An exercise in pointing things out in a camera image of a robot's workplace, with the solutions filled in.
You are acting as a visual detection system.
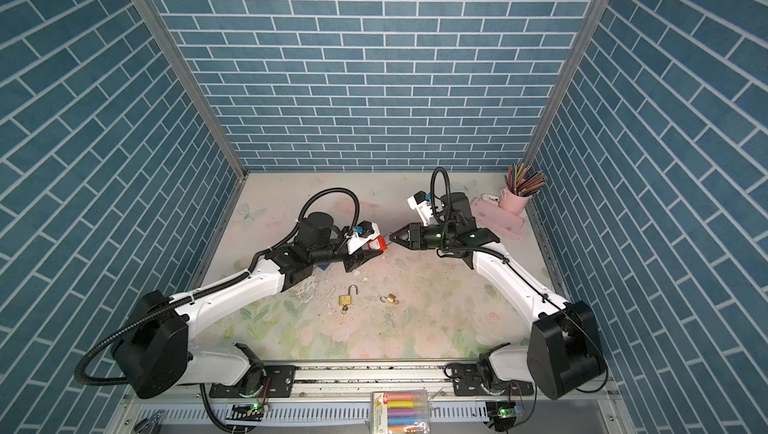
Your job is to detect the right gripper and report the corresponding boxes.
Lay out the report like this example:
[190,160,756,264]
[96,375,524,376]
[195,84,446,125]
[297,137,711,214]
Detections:
[392,221,458,250]

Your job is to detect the red padlock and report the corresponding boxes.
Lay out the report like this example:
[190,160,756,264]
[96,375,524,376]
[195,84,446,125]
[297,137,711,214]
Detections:
[367,236,387,252]

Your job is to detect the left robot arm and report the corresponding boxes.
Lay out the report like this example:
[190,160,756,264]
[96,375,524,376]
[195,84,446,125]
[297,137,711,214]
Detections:
[111,212,386,399]

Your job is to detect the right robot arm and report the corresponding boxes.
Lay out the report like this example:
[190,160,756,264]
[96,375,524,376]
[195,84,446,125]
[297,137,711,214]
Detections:
[390,191,608,400]

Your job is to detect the large brass padlock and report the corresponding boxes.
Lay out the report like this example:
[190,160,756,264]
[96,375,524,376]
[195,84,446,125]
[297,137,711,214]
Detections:
[338,284,359,314]

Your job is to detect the small brass padlock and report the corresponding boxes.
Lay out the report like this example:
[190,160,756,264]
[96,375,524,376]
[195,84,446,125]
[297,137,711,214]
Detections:
[380,294,399,305]

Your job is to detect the pink pencil case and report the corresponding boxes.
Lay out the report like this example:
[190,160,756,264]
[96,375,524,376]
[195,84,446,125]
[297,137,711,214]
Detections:
[470,198,526,240]

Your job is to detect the pink pencil cup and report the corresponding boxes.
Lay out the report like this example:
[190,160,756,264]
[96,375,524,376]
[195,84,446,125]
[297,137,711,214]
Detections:
[499,188,529,215]

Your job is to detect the coloured pencils bunch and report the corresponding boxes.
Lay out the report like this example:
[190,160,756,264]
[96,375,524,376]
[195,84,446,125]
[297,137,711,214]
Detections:
[505,163,547,197]

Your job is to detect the box of coloured markers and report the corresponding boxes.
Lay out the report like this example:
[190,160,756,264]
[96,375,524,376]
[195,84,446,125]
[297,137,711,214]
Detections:
[369,390,431,434]

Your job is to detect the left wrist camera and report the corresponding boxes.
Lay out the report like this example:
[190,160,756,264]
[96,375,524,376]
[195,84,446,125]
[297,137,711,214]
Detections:
[346,221,380,254]

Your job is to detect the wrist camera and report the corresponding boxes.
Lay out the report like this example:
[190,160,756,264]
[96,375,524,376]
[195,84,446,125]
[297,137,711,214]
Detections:
[346,221,380,254]
[407,191,434,226]

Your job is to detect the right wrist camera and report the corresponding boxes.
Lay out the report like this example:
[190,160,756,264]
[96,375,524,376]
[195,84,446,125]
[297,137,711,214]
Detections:
[407,191,434,226]

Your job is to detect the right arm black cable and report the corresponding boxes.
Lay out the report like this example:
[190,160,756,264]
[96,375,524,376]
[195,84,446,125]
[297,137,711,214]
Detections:
[429,166,610,396]

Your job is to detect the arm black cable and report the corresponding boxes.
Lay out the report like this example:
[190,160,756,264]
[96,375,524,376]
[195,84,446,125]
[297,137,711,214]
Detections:
[429,166,610,396]
[73,186,361,387]

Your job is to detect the aluminium rail frame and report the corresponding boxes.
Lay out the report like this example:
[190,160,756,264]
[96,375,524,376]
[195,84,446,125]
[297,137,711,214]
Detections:
[104,357,636,434]

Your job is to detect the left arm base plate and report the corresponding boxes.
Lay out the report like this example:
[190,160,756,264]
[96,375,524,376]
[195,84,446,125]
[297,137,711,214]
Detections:
[208,365,297,399]

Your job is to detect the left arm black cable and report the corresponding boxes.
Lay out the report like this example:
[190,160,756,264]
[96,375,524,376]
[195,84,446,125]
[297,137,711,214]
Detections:
[73,186,361,387]

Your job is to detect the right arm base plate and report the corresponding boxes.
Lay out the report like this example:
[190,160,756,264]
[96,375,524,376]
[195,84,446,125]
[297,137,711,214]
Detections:
[443,363,534,397]

